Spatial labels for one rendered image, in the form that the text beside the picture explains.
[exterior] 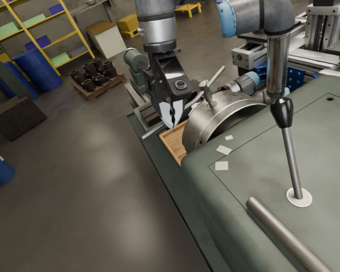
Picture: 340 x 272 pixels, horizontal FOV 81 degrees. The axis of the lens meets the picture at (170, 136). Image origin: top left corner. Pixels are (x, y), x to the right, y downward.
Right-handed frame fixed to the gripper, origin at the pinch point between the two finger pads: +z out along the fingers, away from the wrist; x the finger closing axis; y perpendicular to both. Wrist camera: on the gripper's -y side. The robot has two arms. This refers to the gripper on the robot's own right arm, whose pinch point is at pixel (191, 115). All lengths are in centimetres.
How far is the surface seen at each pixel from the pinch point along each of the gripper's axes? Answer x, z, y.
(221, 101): 15.4, -3.7, -20.5
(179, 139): -19.7, 6.8, 12.0
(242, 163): 17.1, 7.4, -44.2
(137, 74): -6, 3, 88
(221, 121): 14.6, 1.4, -27.3
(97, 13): -14, -41, 800
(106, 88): -101, 44, 349
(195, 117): 12.7, 5.3, -18.1
